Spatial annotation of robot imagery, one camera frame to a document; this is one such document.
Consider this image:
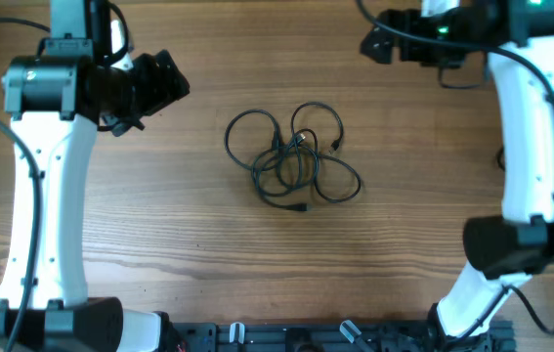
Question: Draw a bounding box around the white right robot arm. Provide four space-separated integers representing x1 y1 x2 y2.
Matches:
361 0 554 343

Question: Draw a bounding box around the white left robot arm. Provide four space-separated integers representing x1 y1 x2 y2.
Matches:
0 1 190 351

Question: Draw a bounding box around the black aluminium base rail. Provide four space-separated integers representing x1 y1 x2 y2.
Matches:
162 321 517 352

